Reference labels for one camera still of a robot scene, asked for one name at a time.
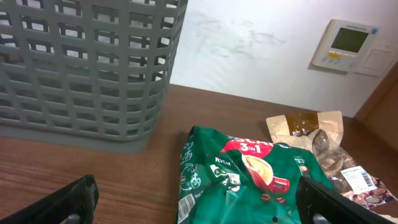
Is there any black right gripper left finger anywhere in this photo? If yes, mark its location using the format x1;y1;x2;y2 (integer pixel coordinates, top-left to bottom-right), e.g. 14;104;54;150
1;174;99;224

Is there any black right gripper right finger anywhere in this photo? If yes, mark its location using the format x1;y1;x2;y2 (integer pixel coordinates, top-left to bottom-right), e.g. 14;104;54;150
295;176;393;224

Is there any brown chocolate snack pouch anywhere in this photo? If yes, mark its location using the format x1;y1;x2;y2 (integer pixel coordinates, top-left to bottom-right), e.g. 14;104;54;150
266;111;397;209

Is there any green instant coffee bag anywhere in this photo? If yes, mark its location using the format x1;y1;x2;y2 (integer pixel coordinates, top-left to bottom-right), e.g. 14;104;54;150
175;126;332;224

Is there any grey plastic lattice basket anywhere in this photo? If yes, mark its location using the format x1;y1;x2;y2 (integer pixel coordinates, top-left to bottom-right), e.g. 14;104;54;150
1;0;187;153

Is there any white wall thermostat panel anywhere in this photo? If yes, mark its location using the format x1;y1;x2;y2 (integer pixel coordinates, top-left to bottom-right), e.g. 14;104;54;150
312;19;395;76

